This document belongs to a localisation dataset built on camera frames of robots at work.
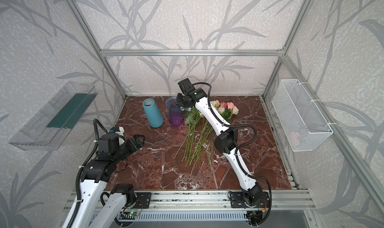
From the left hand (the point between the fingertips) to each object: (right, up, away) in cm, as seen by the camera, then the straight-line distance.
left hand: (142, 135), depth 75 cm
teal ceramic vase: (0, +8, +19) cm, 21 cm away
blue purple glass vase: (+13, +9, +24) cm, 29 cm away
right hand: (+16, +20, +16) cm, 30 cm away
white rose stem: (+24, +9, +27) cm, 37 cm away
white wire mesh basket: (+72, +6, -14) cm, 74 cm away
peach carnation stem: (+32, +3, +24) cm, 40 cm away
